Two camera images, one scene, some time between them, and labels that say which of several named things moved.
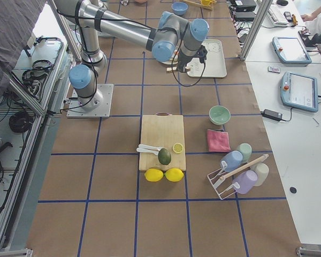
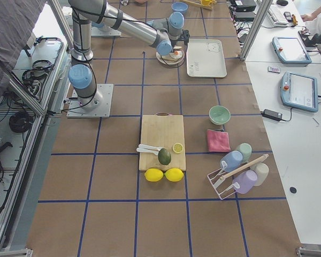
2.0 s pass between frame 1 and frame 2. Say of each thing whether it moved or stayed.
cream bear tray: stayed
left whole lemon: stayed
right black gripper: moved
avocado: stayed
